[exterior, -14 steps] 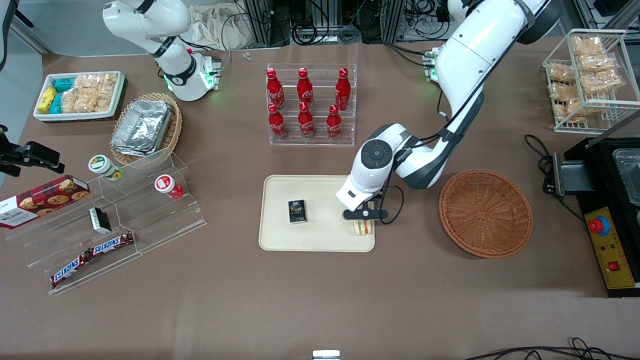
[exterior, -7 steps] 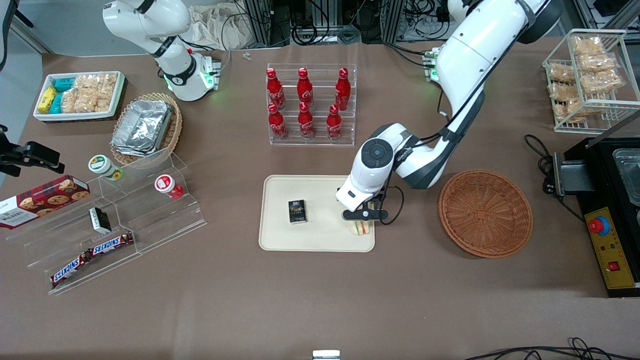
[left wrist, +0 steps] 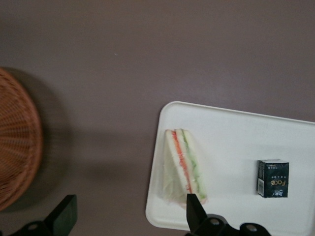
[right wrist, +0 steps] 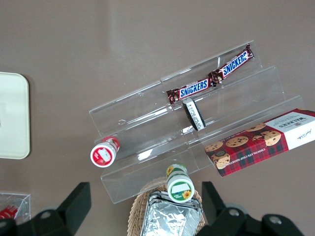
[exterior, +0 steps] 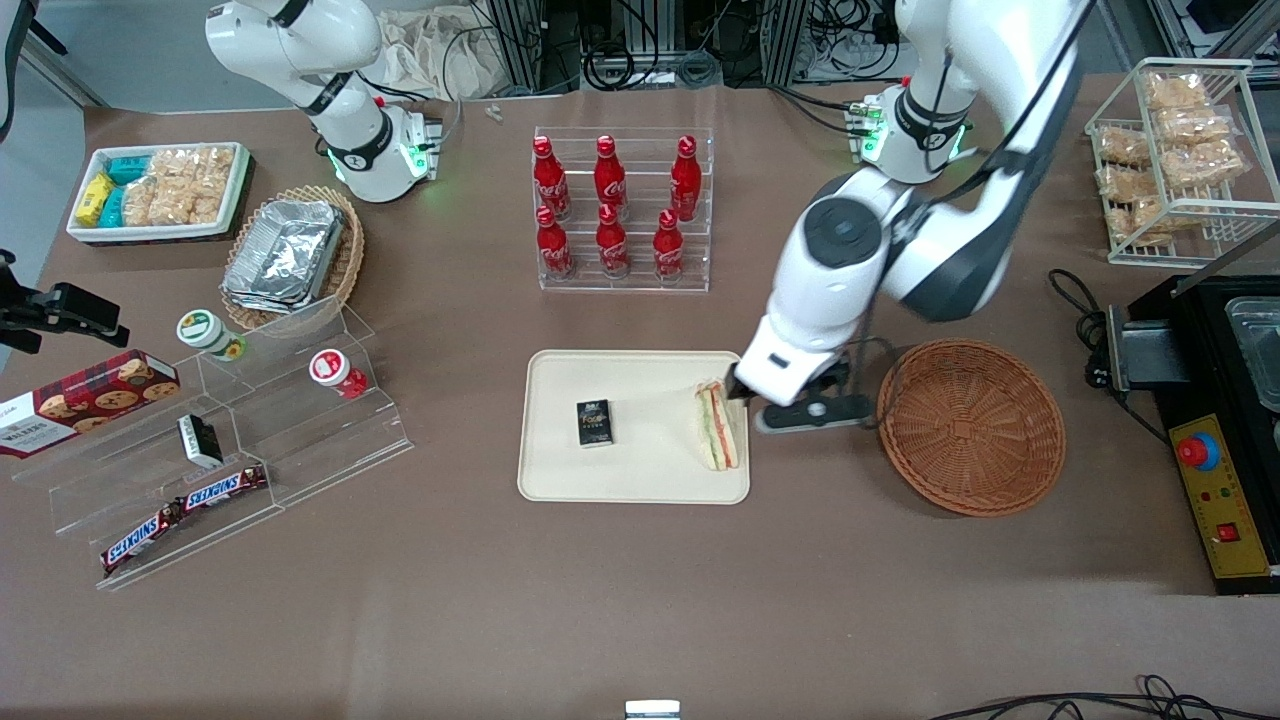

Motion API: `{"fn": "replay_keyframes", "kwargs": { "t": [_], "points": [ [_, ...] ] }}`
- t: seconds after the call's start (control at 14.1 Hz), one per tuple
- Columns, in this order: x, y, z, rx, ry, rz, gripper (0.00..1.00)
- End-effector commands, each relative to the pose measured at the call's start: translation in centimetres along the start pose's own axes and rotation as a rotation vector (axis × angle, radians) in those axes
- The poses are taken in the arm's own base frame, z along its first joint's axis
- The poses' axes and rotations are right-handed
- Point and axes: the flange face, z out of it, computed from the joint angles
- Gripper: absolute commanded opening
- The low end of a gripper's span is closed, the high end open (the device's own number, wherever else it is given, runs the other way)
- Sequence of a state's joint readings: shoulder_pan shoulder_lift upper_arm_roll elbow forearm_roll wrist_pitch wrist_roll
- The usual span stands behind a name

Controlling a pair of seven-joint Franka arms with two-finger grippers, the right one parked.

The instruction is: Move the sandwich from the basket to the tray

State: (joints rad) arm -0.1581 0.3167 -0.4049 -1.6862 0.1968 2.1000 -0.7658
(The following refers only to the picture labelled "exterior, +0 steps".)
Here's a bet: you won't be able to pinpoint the white wire shelf rack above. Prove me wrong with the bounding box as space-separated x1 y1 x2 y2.
1085 58 1280 268

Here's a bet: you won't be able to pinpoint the Snickers bar brown wrapper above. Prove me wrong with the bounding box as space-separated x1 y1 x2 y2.
178 464 269 513
100 500 187 575

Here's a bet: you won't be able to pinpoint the aluminium equipment frame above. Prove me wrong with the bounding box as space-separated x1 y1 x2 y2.
478 0 813 93

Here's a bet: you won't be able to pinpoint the clear bag of pastry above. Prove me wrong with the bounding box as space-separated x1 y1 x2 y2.
1096 127 1153 167
1154 107 1233 147
1108 199 1169 247
1144 72 1212 112
1096 163 1153 205
1164 140 1248 190

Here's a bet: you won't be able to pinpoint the black floor cables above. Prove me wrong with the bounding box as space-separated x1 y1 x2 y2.
928 674 1280 720

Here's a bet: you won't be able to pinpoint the black power cable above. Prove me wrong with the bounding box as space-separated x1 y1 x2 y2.
1047 268 1171 447

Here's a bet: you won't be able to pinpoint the metal pan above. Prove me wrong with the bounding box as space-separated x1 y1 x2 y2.
1224 296 1280 412

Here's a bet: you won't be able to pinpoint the red Coca-Cola bottle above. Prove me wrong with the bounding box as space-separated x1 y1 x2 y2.
595 204 630 280
594 135 628 213
670 135 703 223
536 205 576 281
653 209 685 284
532 136 571 221

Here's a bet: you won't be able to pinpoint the triangular sandwich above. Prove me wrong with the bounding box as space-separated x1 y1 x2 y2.
695 379 744 472

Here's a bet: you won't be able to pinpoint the white crumpled cloth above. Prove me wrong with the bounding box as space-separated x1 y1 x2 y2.
377 5 501 102

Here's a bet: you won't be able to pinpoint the black chair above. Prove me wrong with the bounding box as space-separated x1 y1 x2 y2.
0 0 71 143

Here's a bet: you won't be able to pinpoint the yellow control box red button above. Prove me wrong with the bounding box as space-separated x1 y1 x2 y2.
1168 413 1277 582

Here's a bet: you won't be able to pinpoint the black box gold print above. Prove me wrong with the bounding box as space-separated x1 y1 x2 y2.
576 399 617 449

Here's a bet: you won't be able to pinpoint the clear rice cracker bag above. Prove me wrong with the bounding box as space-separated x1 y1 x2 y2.
192 147 237 225
148 148 199 227
120 177 161 227

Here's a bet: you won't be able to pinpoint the red lid yogurt cup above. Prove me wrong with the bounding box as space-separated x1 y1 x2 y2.
309 349 369 400

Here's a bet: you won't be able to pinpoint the wicker basket holding foil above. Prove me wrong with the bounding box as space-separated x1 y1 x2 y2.
220 185 366 332

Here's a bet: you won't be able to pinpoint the green lid yogurt cup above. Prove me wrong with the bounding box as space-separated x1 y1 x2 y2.
177 309 248 362

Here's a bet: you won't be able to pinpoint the yellow snack packet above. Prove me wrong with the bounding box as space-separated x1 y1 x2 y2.
75 172 114 227

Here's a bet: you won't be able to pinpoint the white rectangular snack bin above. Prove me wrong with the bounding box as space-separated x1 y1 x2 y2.
66 142 252 245

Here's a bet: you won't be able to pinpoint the black heating machine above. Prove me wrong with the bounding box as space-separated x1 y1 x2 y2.
1105 272 1280 597

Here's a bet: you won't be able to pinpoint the black box white label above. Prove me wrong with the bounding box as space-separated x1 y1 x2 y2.
178 414 224 469

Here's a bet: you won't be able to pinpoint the stacked aluminium foil trays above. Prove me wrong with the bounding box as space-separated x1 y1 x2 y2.
222 200 346 316

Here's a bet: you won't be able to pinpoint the Walkers tartan cookie box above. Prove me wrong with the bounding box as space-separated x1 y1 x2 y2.
0 350 181 459

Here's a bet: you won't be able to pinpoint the cream plastic tray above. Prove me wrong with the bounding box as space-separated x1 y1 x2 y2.
517 349 751 505

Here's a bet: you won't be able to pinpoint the clear acrylic bottle rack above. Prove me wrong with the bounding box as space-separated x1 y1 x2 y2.
533 126 714 293

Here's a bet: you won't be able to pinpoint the empty wicker basket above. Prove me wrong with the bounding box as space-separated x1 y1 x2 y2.
877 339 1067 518

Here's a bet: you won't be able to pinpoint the clear acrylic stepped stand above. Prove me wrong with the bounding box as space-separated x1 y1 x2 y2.
12 295 414 591

